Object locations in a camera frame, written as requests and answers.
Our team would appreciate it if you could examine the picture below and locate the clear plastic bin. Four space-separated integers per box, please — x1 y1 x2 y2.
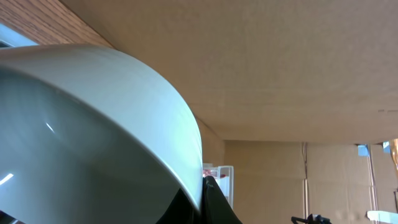
203 163 234 208

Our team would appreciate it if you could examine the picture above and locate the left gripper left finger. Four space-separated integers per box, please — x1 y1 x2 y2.
156 189 201 224

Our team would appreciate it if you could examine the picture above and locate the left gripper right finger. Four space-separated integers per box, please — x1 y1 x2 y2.
201 176 242 224

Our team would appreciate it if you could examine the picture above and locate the grey bowl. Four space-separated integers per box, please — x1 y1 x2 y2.
1 45 202 223

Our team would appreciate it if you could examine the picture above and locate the grey plastic dish rack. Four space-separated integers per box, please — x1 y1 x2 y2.
0 24 38 48

